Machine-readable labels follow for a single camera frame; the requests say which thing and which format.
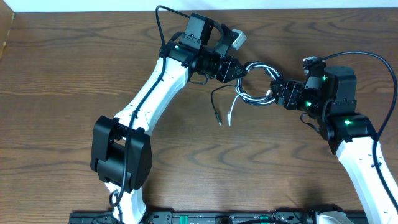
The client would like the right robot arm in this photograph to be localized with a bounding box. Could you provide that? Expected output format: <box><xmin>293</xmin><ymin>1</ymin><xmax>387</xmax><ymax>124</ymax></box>
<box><xmin>271</xmin><ymin>63</ymin><xmax>397</xmax><ymax>223</ymax></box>

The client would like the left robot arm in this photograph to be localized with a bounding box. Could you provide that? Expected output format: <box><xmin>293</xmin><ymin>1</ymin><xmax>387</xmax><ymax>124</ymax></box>
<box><xmin>90</xmin><ymin>13</ymin><xmax>247</xmax><ymax>223</ymax></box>

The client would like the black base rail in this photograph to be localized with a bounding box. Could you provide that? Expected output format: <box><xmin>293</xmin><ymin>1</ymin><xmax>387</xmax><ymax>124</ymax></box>
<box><xmin>68</xmin><ymin>209</ymin><xmax>316</xmax><ymax>224</ymax></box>

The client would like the black usb cable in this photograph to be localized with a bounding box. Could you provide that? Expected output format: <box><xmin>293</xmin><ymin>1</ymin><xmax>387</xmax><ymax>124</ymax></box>
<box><xmin>210</xmin><ymin>60</ymin><xmax>284</xmax><ymax>126</ymax></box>

